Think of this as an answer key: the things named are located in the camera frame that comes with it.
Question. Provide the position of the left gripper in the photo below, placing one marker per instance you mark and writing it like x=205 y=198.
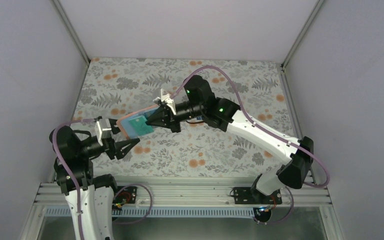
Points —
x=112 y=148

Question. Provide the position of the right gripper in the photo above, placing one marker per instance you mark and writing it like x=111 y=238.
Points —
x=163 y=116

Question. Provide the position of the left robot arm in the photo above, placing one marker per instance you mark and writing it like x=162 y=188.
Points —
x=91 y=199

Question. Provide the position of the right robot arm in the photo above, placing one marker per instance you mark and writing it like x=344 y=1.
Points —
x=227 y=116

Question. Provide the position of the floral table mat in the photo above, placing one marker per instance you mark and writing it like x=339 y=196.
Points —
x=116 y=87

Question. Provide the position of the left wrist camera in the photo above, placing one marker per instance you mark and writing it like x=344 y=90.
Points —
x=103 y=129

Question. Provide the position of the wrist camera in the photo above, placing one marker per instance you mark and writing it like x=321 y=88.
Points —
x=103 y=129
x=164 y=99

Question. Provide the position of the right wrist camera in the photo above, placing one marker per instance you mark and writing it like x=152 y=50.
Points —
x=164 y=99

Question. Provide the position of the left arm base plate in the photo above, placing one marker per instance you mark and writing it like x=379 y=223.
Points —
x=127 y=196

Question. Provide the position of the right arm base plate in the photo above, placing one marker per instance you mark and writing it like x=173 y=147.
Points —
x=248 y=196

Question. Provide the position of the aluminium rail frame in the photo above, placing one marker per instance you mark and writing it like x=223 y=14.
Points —
x=215 y=191

